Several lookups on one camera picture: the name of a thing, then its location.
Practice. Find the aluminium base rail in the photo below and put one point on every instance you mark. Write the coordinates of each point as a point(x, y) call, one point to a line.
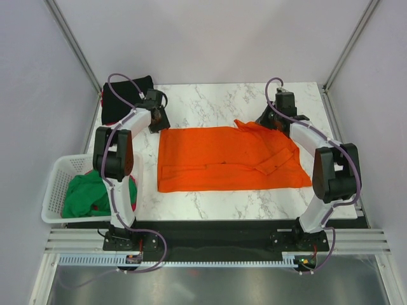
point(348, 241)

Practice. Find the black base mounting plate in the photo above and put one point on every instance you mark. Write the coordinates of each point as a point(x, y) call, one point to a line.
point(213, 240)

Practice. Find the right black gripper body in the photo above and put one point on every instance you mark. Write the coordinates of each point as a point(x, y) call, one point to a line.
point(276, 117)

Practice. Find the white plastic basket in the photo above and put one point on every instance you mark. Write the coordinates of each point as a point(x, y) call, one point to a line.
point(63, 171)

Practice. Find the green t-shirt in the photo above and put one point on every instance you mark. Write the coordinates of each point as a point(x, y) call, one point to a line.
point(86, 196)

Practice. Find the right aluminium frame post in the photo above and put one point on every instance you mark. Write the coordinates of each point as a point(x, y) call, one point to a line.
point(356, 34)

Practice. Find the left aluminium frame post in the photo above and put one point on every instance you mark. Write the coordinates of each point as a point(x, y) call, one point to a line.
point(69, 36)

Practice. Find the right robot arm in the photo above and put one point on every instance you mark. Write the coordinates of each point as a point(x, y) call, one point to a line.
point(336, 177)

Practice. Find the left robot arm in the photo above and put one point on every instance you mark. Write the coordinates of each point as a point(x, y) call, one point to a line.
point(113, 159)

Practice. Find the red t-shirt in basket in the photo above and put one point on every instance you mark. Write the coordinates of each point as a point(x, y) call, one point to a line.
point(135, 197)

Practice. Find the orange t-shirt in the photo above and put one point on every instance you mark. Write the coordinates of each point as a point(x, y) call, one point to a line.
point(247, 156)

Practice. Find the aluminium frame post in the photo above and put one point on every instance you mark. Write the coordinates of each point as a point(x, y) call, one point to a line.
point(69, 36)
point(356, 34)

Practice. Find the white slotted cable duct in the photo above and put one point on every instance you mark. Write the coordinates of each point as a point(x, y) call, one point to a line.
point(127, 261)

